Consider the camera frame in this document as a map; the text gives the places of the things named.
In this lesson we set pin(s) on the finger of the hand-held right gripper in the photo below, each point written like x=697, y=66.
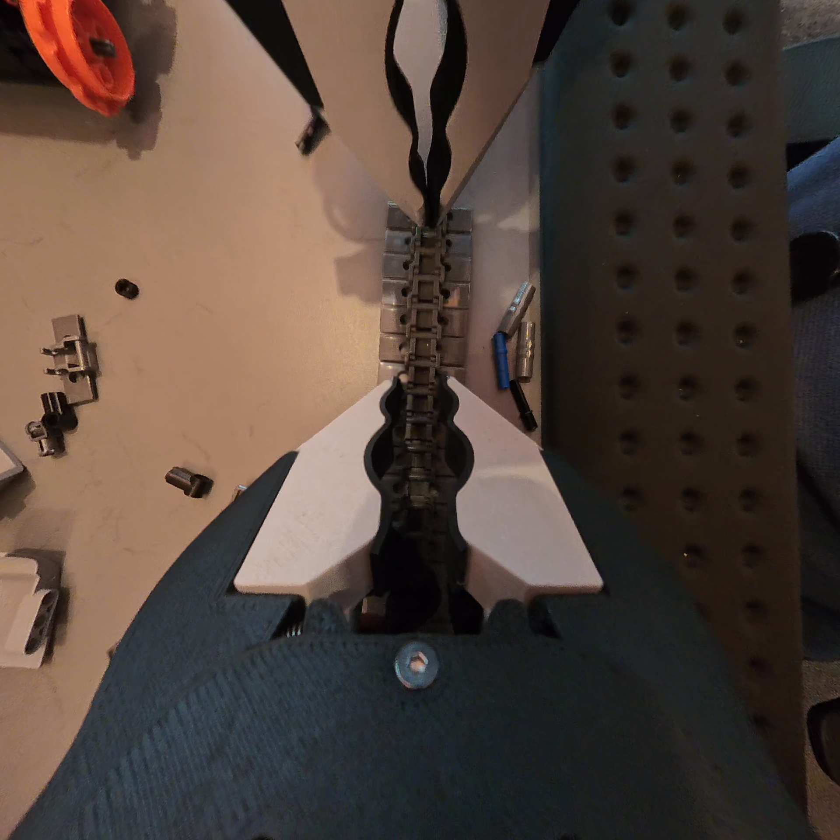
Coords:
x=492, y=65
x=348, y=65

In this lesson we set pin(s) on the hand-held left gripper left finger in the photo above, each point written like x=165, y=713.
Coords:
x=308, y=525

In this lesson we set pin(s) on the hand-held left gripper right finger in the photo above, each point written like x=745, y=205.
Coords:
x=525, y=525

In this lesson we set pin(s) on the single grey track link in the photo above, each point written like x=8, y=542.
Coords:
x=75, y=358

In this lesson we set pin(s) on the black long pin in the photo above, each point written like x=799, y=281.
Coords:
x=523, y=403

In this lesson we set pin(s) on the black short connector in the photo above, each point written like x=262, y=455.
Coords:
x=187, y=482

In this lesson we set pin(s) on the blue pin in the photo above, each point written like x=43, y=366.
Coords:
x=502, y=364

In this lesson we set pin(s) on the grey tube connector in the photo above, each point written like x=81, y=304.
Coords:
x=525, y=354
x=516, y=308

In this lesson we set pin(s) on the grey orange toy block vehicle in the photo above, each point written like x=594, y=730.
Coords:
x=72, y=59

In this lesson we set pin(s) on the black perforated panel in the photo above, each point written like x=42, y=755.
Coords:
x=656, y=328

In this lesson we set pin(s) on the black grey cross connector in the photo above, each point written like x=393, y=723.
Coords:
x=56, y=410

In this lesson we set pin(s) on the light grey curved block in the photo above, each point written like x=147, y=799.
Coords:
x=26, y=610

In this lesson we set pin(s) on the light grey curved panel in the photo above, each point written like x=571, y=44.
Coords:
x=8, y=463

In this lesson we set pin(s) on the teal chair seat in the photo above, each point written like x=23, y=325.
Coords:
x=814, y=92

